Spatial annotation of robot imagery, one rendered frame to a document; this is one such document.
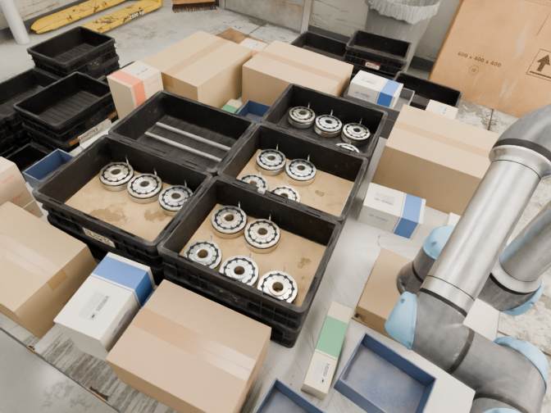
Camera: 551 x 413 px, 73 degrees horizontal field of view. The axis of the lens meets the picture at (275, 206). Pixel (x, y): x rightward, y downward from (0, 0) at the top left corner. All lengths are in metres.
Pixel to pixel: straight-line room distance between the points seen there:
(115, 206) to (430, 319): 0.93
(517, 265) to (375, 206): 0.52
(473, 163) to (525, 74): 2.38
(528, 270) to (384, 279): 0.38
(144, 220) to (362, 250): 0.70
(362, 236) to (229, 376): 0.68
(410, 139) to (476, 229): 0.85
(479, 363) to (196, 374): 0.55
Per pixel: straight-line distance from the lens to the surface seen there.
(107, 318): 0.96
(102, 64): 2.67
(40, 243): 1.17
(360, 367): 1.11
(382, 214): 1.32
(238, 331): 0.93
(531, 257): 0.92
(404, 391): 1.13
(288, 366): 1.07
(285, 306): 0.88
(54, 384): 1.94
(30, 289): 1.09
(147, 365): 0.92
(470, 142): 1.56
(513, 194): 0.68
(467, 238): 0.64
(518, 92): 3.81
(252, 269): 1.01
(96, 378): 1.12
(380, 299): 1.12
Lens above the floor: 1.71
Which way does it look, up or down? 48 degrees down
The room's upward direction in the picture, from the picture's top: 7 degrees clockwise
